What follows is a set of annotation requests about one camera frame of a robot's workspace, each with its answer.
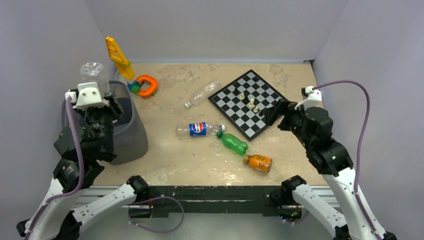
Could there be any orange juice bottle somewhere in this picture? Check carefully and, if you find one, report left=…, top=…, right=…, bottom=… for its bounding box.
left=243, top=154, right=273, bottom=173

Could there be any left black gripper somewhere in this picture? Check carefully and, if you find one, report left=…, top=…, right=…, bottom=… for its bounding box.
left=73, top=87, right=124, bottom=157

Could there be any yellow toy ladder piece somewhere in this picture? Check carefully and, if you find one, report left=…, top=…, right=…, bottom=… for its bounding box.
left=105, top=36, right=135, bottom=80

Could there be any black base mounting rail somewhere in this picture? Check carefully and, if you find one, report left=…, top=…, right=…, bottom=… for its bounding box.
left=128, top=185, right=302, bottom=220

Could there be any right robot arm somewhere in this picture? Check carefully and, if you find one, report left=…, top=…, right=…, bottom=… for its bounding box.
left=260, top=99, right=397, bottom=240

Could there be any pepsi labelled clear bottle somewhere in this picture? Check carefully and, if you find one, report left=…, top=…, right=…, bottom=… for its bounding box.
left=175, top=122, right=226, bottom=140

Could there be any orange ring toy with blocks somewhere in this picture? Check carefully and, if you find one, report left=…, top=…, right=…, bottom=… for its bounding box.
left=127, top=74, right=158, bottom=98

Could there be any black chess piece far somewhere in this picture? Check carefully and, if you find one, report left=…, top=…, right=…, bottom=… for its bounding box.
left=233, top=88, right=240, bottom=96

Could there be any green plastic bottle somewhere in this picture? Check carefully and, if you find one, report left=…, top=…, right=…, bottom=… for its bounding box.
left=216, top=131, right=249, bottom=156

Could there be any white chess queen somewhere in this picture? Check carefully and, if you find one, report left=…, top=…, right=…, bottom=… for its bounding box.
left=248, top=98, right=255, bottom=108

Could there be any large clear plastic bottle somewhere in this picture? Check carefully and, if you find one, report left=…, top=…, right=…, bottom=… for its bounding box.
left=80, top=62, right=111, bottom=93

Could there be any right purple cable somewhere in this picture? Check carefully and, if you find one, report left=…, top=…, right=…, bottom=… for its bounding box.
left=281, top=79, right=382, bottom=240

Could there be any grey mesh waste bin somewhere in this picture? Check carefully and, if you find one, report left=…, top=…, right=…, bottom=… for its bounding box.
left=70, top=81, right=148, bottom=165

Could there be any black and white chessboard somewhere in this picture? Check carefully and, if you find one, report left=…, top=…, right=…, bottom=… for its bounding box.
left=208, top=69, right=287, bottom=141

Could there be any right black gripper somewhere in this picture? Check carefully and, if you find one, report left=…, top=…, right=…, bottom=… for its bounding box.
left=262, top=97, right=313, bottom=148

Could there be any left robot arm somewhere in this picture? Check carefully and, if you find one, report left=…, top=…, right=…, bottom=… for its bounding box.
left=16, top=93, right=150, bottom=240

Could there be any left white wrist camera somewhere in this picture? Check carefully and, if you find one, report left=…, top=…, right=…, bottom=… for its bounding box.
left=65, top=82, right=110, bottom=110

